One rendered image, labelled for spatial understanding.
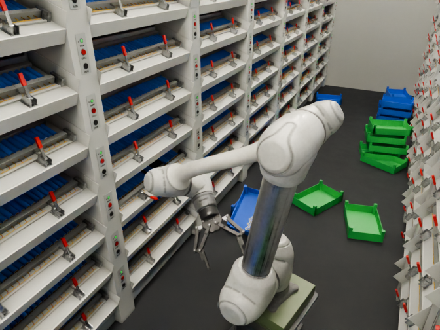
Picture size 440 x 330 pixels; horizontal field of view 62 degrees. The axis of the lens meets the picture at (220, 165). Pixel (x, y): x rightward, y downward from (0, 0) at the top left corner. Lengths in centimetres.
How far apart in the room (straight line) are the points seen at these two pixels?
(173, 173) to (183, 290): 83
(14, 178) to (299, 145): 80
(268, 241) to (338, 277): 102
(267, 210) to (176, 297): 99
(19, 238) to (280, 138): 84
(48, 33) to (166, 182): 59
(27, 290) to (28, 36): 78
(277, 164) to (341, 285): 126
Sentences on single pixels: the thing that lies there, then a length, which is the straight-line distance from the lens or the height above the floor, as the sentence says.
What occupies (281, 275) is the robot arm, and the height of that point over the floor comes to 44.
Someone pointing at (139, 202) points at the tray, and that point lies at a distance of 168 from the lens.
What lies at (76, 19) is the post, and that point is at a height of 130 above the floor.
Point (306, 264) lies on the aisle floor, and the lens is 214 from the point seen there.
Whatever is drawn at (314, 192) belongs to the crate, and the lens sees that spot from 274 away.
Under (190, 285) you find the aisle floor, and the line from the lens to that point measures 199.
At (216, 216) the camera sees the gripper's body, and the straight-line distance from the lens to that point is 141.
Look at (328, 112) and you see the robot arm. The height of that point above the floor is 109.
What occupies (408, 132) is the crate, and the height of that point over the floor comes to 27.
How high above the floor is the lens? 144
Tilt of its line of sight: 28 degrees down
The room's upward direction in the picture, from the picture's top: straight up
